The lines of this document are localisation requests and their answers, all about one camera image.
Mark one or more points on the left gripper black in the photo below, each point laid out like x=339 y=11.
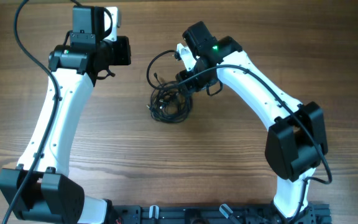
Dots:
x=122 y=50

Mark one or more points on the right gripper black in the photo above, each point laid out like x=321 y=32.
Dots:
x=184 y=78

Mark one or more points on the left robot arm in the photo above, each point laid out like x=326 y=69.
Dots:
x=38 y=188

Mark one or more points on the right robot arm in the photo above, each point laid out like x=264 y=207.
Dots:
x=296 y=142

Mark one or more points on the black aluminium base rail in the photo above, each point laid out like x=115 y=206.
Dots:
x=258 y=214

